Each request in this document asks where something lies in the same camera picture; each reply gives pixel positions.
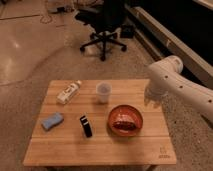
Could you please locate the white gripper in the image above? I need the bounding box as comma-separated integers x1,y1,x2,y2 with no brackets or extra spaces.
144,84,167,108

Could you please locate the black eraser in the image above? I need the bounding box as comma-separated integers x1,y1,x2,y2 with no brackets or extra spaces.
80,116,92,138

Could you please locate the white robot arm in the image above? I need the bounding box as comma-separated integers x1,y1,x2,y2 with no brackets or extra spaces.
146,55,213,122

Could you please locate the orange bowl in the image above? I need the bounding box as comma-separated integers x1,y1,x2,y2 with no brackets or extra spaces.
107,105,143,137

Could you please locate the translucent plastic cup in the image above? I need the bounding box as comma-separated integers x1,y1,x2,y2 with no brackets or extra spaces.
96,82,112,103

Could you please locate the wooden table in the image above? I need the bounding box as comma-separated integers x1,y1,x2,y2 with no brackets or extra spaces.
23,79,177,166

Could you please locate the black box on floor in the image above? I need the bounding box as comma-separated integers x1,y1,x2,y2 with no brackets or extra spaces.
120,25,134,38

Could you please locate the black office chair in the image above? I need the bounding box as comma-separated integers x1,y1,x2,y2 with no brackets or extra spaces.
75,0,127,61

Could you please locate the white plastic bottle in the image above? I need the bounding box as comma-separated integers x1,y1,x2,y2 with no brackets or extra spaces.
56,80,82,105

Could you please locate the blue sponge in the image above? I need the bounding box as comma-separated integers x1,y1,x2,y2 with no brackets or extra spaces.
41,112,64,131

